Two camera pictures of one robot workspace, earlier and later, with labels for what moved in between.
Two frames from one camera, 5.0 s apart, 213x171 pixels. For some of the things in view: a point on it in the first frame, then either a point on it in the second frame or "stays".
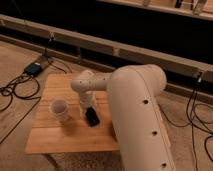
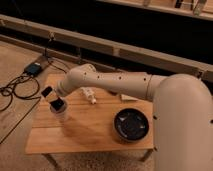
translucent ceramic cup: x=59 y=109 stays
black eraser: x=92 y=117 → x=56 y=104
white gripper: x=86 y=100 → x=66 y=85
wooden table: x=46 y=135 stays
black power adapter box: x=32 y=69 stays
